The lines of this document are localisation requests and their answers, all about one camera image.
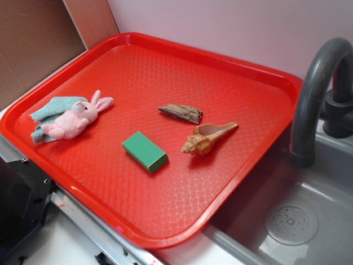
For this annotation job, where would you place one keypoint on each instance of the pink plush bunny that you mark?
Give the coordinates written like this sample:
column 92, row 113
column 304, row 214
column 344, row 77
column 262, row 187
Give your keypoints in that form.
column 75, row 120

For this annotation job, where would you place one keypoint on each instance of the round sink drain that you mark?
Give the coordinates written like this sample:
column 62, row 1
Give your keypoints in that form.
column 291, row 223

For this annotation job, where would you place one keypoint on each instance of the grey curved faucet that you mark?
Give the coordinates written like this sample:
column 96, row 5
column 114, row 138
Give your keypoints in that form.
column 326, row 94

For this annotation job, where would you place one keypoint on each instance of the red plastic tray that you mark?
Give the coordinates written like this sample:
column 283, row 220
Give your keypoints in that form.
column 143, row 73

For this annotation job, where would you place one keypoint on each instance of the grey plastic sink basin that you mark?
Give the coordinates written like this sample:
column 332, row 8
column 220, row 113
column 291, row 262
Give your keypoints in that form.
column 326, row 187

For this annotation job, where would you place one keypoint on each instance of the tan spiral conch shell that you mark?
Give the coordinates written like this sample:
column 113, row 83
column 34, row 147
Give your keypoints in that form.
column 205, row 137

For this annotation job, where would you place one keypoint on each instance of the brown cardboard panel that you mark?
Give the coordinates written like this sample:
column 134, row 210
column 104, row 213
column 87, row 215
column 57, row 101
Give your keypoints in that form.
column 39, row 37

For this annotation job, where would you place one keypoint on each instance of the brown driftwood piece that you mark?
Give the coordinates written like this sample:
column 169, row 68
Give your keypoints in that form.
column 182, row 112

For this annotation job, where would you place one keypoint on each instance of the teal knitted cloth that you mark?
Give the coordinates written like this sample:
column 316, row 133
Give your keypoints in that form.
column 49, row 113

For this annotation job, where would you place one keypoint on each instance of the green rectangular block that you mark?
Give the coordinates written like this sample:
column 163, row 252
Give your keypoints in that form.
column 150, row 156

